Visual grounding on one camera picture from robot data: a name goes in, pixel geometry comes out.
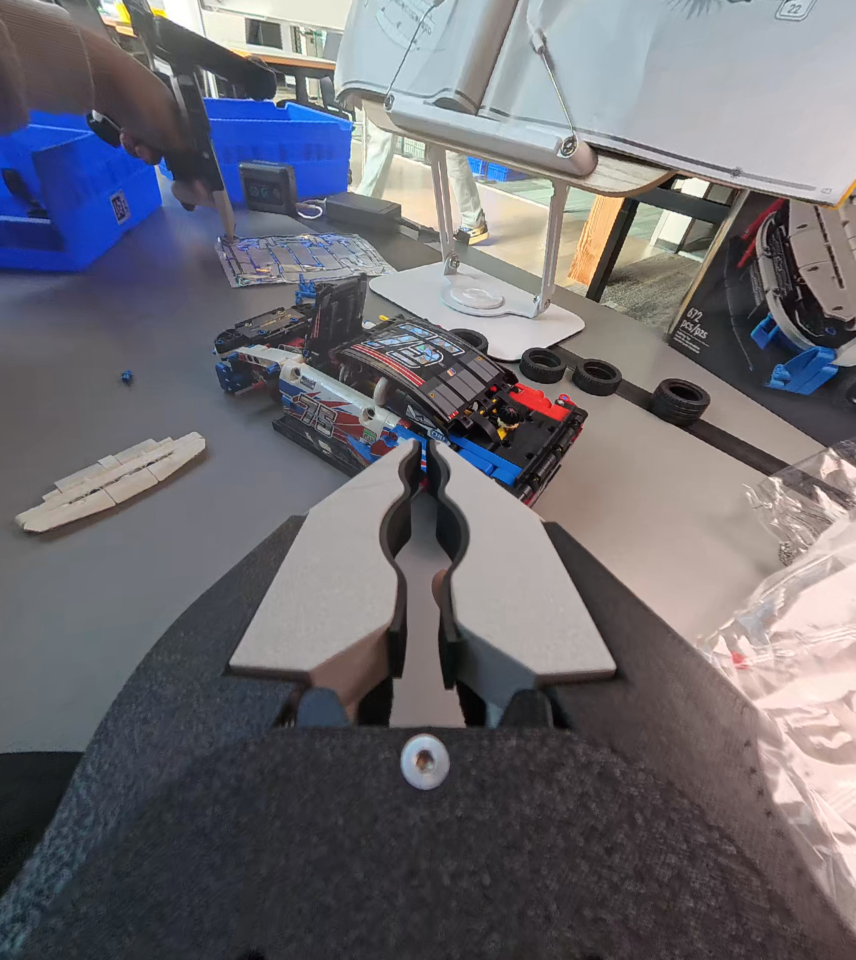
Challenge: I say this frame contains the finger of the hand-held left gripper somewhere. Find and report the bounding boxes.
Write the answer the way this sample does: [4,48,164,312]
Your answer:
[206,186,239,243]

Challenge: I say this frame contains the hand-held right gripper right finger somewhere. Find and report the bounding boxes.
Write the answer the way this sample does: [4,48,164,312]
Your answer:
[428,441,618,727]

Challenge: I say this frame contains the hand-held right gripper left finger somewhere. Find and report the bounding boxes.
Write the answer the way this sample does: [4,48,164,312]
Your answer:
[227,438,424,723]

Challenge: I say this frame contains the shiny sticker sheet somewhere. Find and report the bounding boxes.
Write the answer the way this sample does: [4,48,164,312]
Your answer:
[216,232,399,290]

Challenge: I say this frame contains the toy brick race car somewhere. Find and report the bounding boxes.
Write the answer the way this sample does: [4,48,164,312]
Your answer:
[214,273,588,509]

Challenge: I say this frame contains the white book stand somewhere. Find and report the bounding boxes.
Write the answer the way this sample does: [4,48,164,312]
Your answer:
[368,0,676,363]

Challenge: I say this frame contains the building instruction booklet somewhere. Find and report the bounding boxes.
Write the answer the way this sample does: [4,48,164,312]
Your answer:
[334,0,856,209]

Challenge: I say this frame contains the person's left forearm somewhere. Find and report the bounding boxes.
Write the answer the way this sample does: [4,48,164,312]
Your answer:
[0,0,99,155]

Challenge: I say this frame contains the grey desk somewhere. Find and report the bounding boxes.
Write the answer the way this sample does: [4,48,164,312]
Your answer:
[0,187,856,766]

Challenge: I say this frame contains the person's left hand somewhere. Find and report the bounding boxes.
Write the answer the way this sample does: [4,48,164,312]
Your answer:
[89,36,207,213]

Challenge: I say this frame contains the small black device box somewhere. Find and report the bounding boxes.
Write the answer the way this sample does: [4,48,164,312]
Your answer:
[238,160,300,219]

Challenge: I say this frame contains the blue plastic bin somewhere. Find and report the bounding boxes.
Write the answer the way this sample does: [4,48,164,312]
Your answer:
[0,111,164,273]
[160,96,355,205]

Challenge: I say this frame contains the black power adapter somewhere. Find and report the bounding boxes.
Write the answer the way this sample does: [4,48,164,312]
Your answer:
[324,192,403,231]

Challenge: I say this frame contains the white brick panel assembly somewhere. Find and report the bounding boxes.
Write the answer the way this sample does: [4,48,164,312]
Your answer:
[15,431,207,535]

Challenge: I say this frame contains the clear plastic bag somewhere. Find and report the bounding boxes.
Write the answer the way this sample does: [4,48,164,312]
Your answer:
[696,495,856,960]
[744,431,856,571]

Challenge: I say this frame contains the toy car product box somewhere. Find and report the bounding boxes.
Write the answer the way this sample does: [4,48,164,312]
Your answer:
[668,178,856,445]

